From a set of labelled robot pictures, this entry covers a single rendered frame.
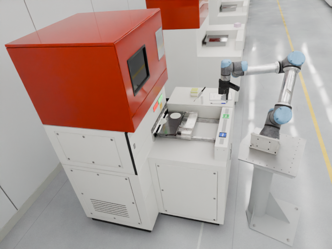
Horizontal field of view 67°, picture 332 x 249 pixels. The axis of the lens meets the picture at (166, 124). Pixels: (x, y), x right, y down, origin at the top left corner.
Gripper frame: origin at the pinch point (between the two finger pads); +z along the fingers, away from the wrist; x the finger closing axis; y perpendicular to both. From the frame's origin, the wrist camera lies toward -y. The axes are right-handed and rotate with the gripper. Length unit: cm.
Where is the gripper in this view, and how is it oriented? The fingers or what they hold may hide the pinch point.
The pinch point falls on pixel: (227, 102)
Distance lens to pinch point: 211.1
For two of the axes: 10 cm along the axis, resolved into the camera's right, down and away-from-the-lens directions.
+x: -2.8, 5.8, -7.6
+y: -9.5, -0.8, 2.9
